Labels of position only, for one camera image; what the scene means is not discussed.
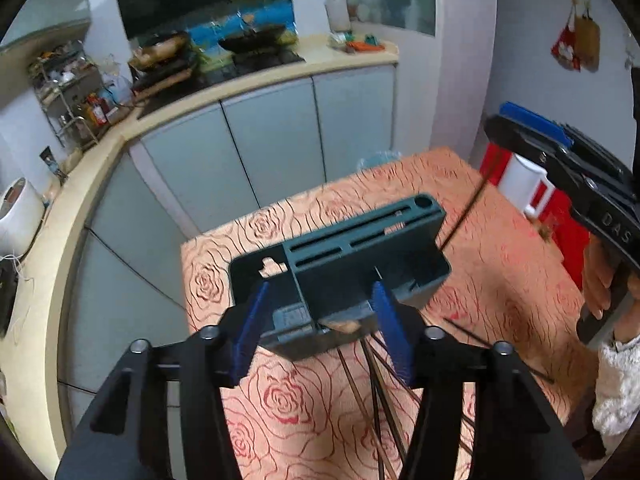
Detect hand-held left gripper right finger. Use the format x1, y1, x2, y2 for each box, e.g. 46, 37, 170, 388
372, 280, 586, 480

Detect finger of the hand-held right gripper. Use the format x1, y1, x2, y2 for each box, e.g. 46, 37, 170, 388
484, 114, 582, 197
500, 101, 633, 173

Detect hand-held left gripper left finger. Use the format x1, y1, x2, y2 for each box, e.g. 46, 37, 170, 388
55, 280, 273, 480

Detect dark grey utensil holder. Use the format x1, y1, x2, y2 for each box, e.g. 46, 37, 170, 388
227, 192, 453, 363

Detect person's right hand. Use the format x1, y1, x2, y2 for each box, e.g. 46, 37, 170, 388
582, 242, 640, 342

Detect white mug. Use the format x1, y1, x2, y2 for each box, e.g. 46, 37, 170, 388
497, 152, 556, 221

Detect red plastic chair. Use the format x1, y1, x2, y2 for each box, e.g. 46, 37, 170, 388
480, 142, 593, 291

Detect red hanging bag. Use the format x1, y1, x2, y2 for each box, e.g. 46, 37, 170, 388
550, 0, 583, 72

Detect clear plastic bag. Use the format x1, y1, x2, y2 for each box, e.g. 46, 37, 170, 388
357, 149, 403, 171

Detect pale grey kitchen cabinets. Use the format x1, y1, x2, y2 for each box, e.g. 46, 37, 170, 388
60, 62, 398, 411

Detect white plastic bottle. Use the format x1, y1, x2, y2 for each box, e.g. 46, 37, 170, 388
324, 0, 352, 33

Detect beige kitchen countertop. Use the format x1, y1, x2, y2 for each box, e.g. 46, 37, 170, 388
0, 32, 401, 386

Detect black gas stove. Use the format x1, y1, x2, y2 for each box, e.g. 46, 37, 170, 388
132, 47, 307, 107

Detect white rice cooker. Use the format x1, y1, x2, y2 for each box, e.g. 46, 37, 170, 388
0, 176, 46, 256

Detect red sauce bottle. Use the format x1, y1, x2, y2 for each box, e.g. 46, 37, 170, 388
86, 94, 109, 128

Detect black wok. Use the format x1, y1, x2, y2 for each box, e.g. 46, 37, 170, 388
217, 22, 288, 53

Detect metal spice rack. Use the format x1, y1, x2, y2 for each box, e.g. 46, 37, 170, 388
30, 42, 113, 148

